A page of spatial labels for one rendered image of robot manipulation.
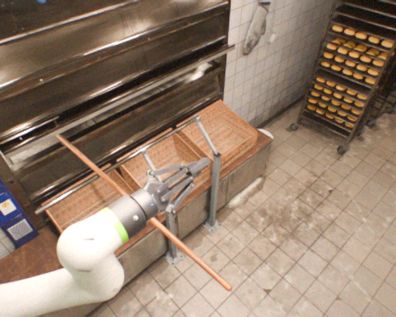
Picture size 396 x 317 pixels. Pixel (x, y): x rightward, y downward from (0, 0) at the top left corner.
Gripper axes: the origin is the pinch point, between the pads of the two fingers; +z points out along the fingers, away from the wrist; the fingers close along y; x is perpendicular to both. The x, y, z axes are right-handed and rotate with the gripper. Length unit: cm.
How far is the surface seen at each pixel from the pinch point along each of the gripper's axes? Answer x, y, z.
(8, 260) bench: -178, 29, -65
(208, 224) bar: -176, 105, 81
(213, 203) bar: -149, 79, 82
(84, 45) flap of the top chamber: -105, -64, 30
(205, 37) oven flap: -120, -44, 126
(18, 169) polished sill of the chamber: -145, -21, -30
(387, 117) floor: -137, 138, 369
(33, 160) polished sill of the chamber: -145, -22, -20
